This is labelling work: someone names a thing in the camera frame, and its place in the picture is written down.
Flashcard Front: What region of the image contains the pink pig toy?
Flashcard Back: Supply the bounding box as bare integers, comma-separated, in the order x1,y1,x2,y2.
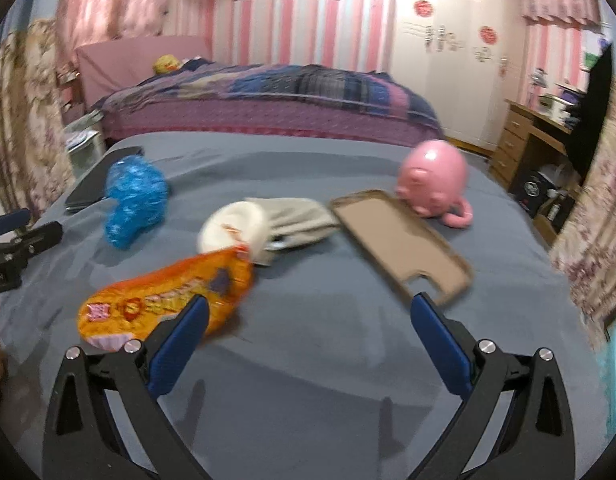
395,140,475,228

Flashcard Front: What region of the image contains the brown phone case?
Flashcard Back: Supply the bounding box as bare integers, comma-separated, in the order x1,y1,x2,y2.
329,189,475,307

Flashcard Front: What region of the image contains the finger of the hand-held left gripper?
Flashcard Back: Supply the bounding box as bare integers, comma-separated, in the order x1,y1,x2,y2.
0,208,32,242
0,221,64,273

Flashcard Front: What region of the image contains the orange snack packet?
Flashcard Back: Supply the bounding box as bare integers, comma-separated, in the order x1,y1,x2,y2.
78,244,255,353

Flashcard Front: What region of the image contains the floral curtain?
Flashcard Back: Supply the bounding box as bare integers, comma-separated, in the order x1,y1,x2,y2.
548,77,616,351
0,17,76,221

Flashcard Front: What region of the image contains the purple bed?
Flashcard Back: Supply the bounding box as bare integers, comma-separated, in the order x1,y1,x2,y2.
100,102,446,148

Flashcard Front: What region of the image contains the grey cloth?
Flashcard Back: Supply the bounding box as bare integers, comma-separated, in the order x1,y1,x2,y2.
245,196,341,251

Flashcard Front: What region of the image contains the blue plastic bag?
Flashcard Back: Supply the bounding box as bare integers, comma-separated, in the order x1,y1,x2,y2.
104,155,169,251

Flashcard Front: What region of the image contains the small wall picture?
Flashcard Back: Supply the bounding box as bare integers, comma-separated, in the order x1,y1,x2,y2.
580,35,609,71

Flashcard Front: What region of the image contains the white round object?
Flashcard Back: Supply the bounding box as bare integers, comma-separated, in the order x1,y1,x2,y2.
198,201,271,267

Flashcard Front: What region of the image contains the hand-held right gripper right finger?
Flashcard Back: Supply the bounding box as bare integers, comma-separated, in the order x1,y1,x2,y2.
410,292,575,480

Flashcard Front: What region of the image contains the pink headboard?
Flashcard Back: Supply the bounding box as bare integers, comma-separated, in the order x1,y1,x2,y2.
75,35,213,111

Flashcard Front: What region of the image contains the black hanging cloth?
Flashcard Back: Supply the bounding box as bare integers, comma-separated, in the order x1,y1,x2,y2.
568,42,614,183

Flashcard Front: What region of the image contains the white wardrobe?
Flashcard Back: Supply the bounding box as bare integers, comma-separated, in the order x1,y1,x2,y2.
390,0,526,151

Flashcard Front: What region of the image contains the plaid purple blanket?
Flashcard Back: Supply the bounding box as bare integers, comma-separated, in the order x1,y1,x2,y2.
90,62,441,126

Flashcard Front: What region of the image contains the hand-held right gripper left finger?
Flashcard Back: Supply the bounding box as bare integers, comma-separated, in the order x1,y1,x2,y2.
42,294,211,480

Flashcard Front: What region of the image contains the white box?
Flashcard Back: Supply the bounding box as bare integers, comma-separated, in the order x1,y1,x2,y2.
540,94,574,121

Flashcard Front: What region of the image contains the wooden desk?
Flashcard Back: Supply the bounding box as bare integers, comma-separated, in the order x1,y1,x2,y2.
489,100,584,241

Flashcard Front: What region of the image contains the small side table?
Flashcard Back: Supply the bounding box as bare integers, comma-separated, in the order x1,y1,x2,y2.
62,110,106,181

